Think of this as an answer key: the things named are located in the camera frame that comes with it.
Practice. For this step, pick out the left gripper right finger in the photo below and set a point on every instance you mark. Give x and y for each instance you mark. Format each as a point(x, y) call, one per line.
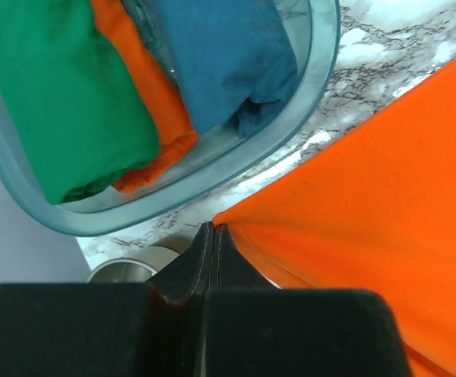
point(229, 268)

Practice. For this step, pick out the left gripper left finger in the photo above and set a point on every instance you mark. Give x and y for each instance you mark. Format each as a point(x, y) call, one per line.
point(188, 273)

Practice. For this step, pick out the orange t shirt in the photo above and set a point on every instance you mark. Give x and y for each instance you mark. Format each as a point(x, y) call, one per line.
point(375, 210)
point(160, 96)

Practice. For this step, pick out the tape roll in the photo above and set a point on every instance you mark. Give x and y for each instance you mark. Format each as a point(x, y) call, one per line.
point(142, 264)

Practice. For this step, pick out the clear blue plastic bin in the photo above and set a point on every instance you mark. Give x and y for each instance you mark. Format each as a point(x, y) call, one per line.
point(220, 155)

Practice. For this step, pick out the rolled orange t shirt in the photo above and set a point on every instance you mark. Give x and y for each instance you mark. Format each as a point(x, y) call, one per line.
point(160, 96)

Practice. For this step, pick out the rolled green t shirt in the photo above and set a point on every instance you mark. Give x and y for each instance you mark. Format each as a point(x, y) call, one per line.
point(76, 110)

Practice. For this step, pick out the rolled blue t shirt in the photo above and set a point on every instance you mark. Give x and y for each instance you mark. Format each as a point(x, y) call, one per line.
point(233, 61)

